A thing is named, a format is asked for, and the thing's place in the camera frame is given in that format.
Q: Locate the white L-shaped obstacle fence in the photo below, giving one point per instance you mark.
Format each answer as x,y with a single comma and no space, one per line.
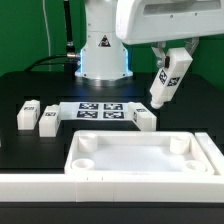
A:
86,186

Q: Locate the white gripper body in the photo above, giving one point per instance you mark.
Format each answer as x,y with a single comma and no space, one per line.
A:
147,21

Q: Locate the white fiducial marker plate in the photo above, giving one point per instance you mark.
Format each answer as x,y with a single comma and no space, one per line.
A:
99,111

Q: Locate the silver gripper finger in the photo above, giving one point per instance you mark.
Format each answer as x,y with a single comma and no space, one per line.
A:
190,46
158,50

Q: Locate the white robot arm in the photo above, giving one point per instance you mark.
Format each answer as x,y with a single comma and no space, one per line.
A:
113,24

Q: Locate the white desk top tray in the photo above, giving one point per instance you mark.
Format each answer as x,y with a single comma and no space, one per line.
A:
136,152

